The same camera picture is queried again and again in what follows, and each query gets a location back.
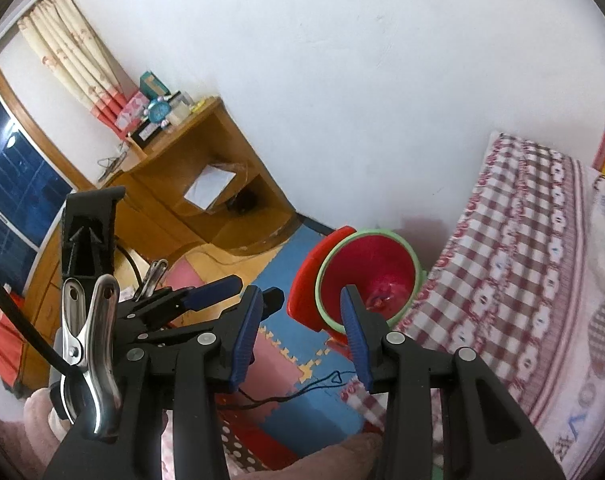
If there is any teal box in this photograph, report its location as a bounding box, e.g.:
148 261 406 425
139 72 172 99

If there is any white paper in shelf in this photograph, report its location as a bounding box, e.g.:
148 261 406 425
183 161 239 212

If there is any black polka dot cloth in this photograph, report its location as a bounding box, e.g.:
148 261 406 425
216 409 304 472

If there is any window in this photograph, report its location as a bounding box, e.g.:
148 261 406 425
0 67 92 288

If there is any red bin with green rim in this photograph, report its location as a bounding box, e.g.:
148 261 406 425
288 226 357 335

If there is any colourful foam floor mat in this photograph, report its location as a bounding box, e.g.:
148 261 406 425
165 220 386 473

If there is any silver metal spring clip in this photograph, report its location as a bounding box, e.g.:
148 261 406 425
135 260 169 302
61 275 124 437

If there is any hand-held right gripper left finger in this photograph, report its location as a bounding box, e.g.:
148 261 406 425
42 285 264 480

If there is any blue alarm clock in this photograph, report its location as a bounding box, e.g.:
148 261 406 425
145 95 172 124

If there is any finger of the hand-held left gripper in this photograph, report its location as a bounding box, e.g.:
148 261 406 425
261 287 286 319
115 275 244 322

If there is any pink tissue box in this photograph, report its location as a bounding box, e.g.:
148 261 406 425
114 91 151 129

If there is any black cable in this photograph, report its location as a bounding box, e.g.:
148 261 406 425
0 264 70 378

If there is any black box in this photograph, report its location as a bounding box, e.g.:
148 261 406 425
126 119 166 149

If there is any cream floral curtain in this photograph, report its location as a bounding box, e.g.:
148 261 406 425
16 0 139 142

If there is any red bucket green rim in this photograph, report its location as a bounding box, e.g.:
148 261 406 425
315 227 424 347

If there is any red striped cloth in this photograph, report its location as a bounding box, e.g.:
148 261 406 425
0 290 29 402

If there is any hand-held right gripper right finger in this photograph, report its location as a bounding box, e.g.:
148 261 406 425
339 284 566 480

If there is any thin black cord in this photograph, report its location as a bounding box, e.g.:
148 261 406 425
236 369 357 409

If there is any person's pink fleece leg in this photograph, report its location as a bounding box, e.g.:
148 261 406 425
276 431 384 480

